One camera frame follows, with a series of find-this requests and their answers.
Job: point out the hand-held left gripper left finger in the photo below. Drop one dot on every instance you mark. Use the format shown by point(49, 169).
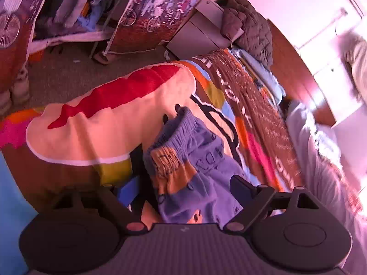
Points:
point(129, 190)

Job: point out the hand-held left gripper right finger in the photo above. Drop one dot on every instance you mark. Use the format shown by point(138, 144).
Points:
point(240, 187)

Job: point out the light blue pillow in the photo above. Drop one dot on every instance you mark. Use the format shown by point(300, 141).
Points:
point(258, 71)

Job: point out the grey nightstand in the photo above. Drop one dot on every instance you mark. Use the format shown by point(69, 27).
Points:
point(197, 31)

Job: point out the grey quilted jacket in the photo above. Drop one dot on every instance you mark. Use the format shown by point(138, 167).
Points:
point(252, 31)

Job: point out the wooden bed headboard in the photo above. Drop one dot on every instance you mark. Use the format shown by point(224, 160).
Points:
point(301, 71)

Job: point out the hanging pink clothes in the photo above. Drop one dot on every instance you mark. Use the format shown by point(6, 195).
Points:
point(74, 0)

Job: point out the brown slipper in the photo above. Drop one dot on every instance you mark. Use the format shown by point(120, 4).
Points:
point(101, 58)

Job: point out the lilac duvet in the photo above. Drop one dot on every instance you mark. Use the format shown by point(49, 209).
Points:
point(321, 160)

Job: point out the beige shoes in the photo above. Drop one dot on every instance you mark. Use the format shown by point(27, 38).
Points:
point(15, 91)

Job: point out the colourful striped blanket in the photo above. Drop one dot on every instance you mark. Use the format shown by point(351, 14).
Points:
point(114, 114)

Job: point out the beige hanging cloth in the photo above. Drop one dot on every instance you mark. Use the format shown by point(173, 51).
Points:
point(358, 66)

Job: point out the blue printed pants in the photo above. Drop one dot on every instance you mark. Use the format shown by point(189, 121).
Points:
point(195, 174)

